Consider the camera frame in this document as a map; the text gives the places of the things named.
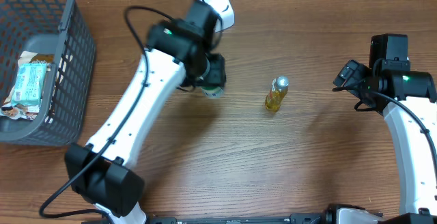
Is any green white can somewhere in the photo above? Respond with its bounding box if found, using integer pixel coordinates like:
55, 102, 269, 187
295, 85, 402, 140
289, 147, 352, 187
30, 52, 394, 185
201, 86, 224, 98

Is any yellow drink bottle grey cap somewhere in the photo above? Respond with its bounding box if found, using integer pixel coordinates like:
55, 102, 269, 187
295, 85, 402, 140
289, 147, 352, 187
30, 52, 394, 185
265, 76, 290, 111

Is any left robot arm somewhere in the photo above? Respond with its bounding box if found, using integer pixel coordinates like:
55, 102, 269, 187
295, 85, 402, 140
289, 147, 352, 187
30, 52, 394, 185
65, 0, 226, 223

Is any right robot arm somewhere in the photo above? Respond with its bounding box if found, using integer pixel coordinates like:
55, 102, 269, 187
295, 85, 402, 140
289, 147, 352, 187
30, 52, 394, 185
320, 33, 436, 224

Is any white barcode scanner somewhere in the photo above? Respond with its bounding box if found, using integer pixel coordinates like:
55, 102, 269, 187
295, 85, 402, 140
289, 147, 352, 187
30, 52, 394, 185
200, 0, 235, 32

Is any dark grey plastic basket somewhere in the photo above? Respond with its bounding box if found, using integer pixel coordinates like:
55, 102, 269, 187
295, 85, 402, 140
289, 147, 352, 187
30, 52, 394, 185
1, 0, 96, 146

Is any mint green tissue pack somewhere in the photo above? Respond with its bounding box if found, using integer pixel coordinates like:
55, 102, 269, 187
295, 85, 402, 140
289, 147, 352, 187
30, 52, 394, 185
11, 63, 47, 106

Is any brown white snack bag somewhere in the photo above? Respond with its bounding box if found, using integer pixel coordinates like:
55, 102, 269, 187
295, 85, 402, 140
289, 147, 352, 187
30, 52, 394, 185
1, 51, 54, 121

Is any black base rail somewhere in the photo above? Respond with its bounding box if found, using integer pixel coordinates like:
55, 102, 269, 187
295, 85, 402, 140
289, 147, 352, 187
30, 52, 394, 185
81, 212, 328, 224

